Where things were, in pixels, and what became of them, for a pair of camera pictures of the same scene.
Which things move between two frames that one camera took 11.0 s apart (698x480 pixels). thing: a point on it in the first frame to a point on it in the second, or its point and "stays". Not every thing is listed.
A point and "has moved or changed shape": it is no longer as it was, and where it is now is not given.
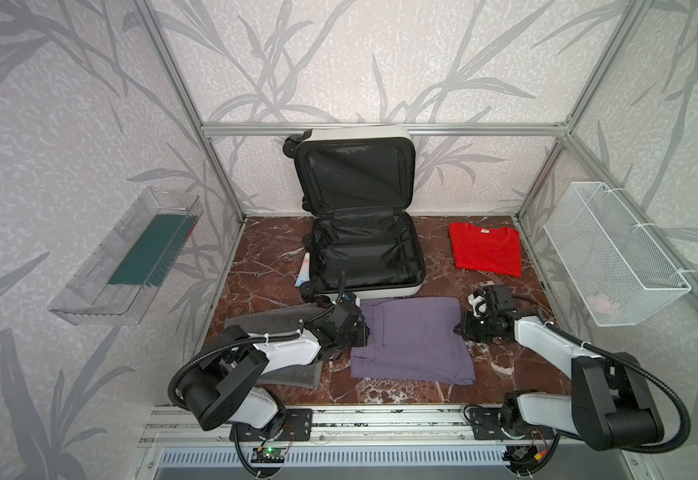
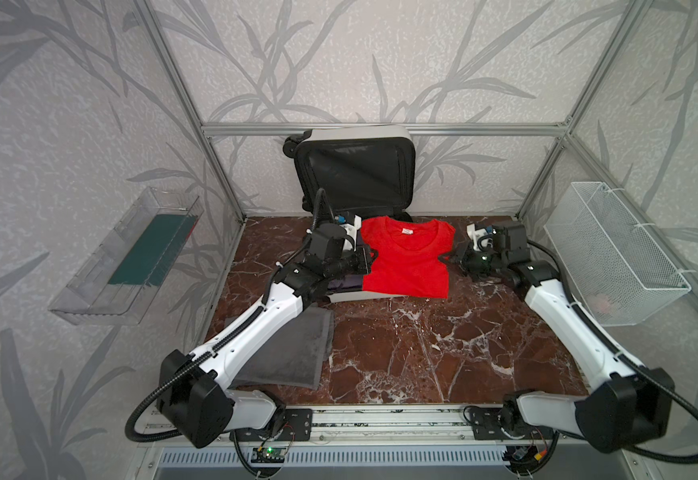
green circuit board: x=268 y=455 stays
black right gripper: x=473 y=324 to x=465 y=257
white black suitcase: x=357 y=187 stays
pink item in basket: x=600 y=303 stays
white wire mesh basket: x=622 y=279 stays
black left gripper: x=355 y=324 to x=364 y=260
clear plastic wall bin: x=122 y=279 stays
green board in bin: x=156 y=250 stays
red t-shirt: x=495 y=249 has moved or changed shape
